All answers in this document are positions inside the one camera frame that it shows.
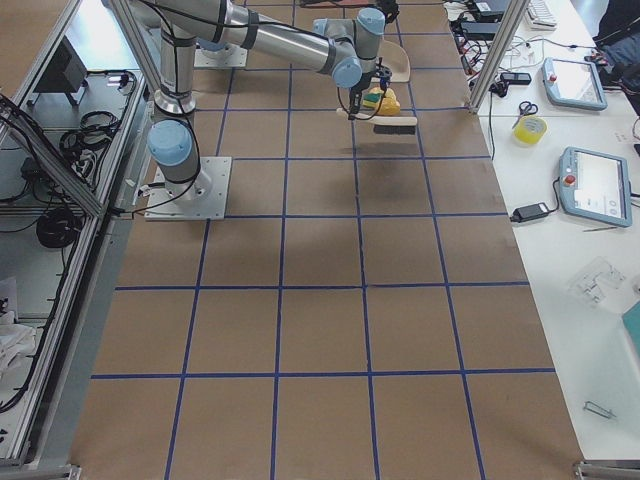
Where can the aluminium frame post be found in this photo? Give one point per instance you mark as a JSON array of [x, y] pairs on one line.
[[510, 22]]

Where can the beige plastic dustpan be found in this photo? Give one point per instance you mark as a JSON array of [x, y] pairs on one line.
[[396, 59]]

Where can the green yellow sponge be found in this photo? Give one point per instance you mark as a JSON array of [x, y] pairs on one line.
[[372, 98]]

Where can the yellow toy potato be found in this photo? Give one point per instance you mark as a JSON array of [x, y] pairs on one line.
[[387, 104]]

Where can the near teach pendant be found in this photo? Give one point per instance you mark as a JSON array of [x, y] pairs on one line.
[[595, 186]]

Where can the beige hand brush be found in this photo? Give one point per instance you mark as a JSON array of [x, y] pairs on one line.
[[385, 125]]

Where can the scissors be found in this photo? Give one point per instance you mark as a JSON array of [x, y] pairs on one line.
[[525, 108]]

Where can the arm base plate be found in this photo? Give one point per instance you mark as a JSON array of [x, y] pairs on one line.
[[205, 199], [229, 57]]

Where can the clear plastic bag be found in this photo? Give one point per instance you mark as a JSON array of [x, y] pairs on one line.
[[600, 284]]

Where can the far teach pendant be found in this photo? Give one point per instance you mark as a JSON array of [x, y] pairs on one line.
[[573, 84]]

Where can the yellow tape roll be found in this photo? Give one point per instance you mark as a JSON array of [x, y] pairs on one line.
[[529, 129]]

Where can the black power adapter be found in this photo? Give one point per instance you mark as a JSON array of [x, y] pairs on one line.
[[530, 212]]

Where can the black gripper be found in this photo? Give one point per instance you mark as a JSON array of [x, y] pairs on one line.
[[357, 95], [388, 7]]

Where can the black monitor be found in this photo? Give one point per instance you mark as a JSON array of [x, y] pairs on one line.
[[65, 74]]

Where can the teach pendant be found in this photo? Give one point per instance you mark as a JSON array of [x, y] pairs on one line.
[[595, 186], [573, 84]]

